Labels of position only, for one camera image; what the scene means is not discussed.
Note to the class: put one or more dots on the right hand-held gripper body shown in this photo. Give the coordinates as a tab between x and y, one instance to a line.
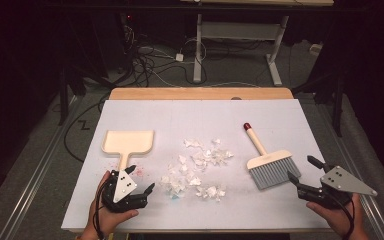
343	181

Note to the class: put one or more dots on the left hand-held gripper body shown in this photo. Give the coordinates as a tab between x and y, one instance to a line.
108	196

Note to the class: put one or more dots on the cream brush with grey bristles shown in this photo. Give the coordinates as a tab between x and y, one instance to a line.
270	168

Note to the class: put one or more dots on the pile of white paper scraps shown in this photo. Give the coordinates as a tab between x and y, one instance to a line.
193	166

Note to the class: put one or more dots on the person's left hand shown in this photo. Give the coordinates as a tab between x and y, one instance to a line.
111	218

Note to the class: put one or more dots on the person's right hand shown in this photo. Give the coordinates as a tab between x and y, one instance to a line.
333	216

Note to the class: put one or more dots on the cream dustpan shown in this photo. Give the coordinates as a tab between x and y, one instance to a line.
128	141

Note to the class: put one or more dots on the black metal stand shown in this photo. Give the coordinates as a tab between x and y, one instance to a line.
63	100
338	106

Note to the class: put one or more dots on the white board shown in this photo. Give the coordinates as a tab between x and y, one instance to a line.
200	116

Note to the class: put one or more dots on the wooden table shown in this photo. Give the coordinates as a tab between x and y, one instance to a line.
196	93

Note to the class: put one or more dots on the small white box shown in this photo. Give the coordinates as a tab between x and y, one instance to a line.
316	49

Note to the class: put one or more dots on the white power adapter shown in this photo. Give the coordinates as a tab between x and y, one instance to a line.
179	57

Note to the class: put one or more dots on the metal floor rail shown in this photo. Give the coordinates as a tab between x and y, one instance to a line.
36	173
378	213

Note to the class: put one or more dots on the white desk frame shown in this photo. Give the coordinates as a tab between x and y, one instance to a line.
240	30

